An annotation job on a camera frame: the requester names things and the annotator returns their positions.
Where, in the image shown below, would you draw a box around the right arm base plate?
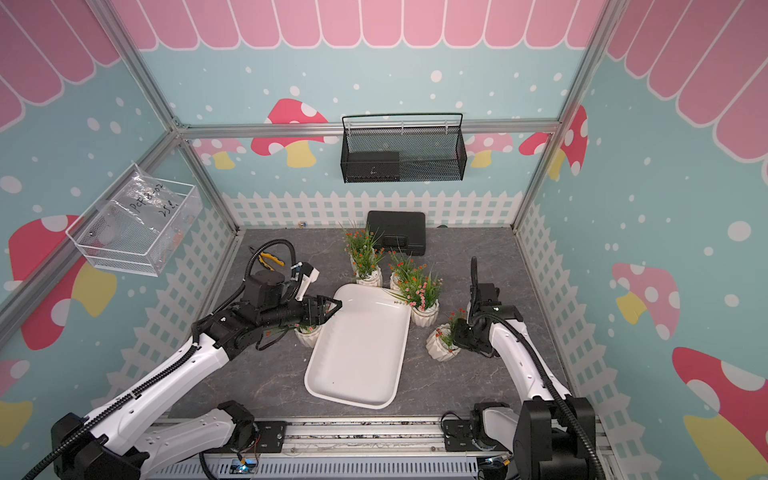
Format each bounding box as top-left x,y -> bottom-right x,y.
440,414 -> 499,452

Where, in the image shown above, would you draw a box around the white plastic storage tray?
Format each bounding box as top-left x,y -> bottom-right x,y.
304,284 -> 411,410

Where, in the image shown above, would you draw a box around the black box in basket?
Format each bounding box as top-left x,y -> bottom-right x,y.
341,151 -> 401,183

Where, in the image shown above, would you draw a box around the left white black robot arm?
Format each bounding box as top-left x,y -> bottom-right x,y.
25,239 -> 343,479

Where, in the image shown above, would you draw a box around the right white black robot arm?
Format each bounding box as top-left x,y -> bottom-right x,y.
452,258 -> 607,479

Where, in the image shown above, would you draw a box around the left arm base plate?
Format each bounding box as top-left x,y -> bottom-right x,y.
238,421 -> 288,454

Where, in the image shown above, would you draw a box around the red flower pot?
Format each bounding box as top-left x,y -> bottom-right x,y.
426,309 -> 467,362
349,243 -> 383,287

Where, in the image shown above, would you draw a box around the clear acrylic wall box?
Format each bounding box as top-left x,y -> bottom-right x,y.
66,164 -> 203,277

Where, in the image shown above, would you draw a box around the aluminium mounting rail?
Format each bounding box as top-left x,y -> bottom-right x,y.
116,415 -> 613,463

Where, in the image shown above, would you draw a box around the black wire mesh basket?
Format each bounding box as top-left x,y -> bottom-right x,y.
340,112 -> 468,183

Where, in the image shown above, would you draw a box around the red flower pot rearmost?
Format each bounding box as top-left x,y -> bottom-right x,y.
343,228 -> 375,272

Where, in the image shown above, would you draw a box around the pink flower pot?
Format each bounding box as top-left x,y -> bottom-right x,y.
391,271 -> 443,327
294,325 -> 323,349

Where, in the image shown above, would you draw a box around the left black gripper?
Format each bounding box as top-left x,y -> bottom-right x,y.
260,294 -> 343,331

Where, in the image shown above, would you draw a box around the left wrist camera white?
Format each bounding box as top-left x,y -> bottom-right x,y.
292,262 -> 319,302

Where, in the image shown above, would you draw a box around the orange flower pot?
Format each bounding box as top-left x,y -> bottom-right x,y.
389,251 -> 420,293

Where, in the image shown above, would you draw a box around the yellow black pliers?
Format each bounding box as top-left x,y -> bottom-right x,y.
257,252 -> 285,271

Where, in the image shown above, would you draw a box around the black plastic tool case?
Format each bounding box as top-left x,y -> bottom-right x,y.
366,210 -> 427,256

